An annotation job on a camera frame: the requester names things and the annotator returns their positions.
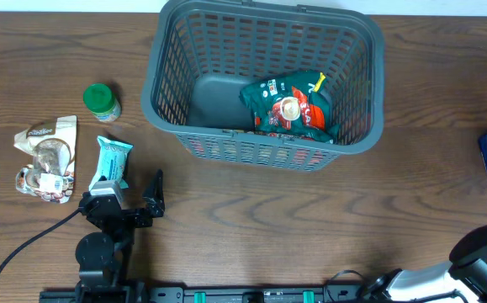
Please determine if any teal toilet wipes pack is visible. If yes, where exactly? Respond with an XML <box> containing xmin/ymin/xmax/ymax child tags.
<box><xmin>88</xmin><ymin>136</ymin><xmax>134</xmax><ymax>189</ymax></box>

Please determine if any green lid seasoning jar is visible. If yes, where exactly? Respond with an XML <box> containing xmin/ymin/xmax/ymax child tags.
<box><xmin>82</xmin><ymin>83</ymin><xmax>121</xmax><ymax>123</ymax></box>

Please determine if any green coffee bag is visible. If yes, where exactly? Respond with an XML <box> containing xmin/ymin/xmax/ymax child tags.
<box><xmin>239</xmin><ymin>70</ymin><xmax>339</xmax><ymax>144</ymax></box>

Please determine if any grey plastic basket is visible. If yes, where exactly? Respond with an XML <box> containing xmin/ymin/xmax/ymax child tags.
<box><xmin>141</xmin><ymin>0</ymin><xmax>385</xmax><ymax>172</ymax></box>

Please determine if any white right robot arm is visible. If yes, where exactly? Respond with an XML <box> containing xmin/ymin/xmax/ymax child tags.
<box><xmin>151</xmin><ymin>226</ymin><xmax>487</xmax><ymax>302</ymax></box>

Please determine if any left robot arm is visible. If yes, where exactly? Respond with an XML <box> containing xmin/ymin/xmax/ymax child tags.
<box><xmin>75</xmin><ymin>193</ymin><xmax>153</xmax><ymax>303</ymax></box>

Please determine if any beige brown snack bag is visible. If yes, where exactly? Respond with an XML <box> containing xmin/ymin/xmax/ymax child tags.
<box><xmin>14</xmin><ymin>115</ymin><xmax>77</xmax><ymax>204</ymax></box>

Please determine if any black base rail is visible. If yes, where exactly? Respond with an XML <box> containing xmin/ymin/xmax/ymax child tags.
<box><xmin>39</xmin><ymin>282</ymin><xmax>462</xmax><ymax>303</ymax></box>

